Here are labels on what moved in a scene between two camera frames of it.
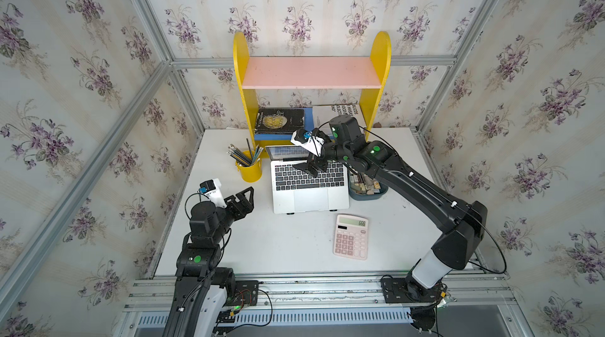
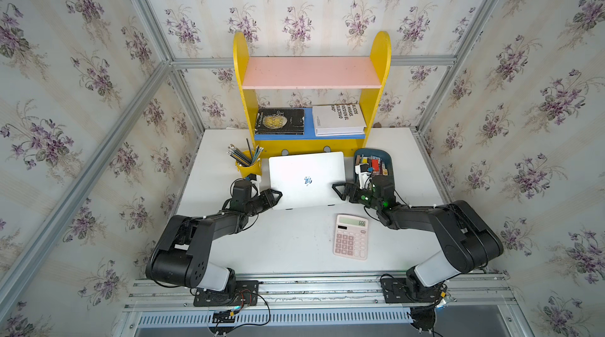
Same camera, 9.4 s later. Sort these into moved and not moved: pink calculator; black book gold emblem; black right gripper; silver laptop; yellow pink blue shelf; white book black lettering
Moved: silver laptop; black right gripper
Not moved: black book gold emblem; yellow pink blue shelf; white book black lettering; pink calculator
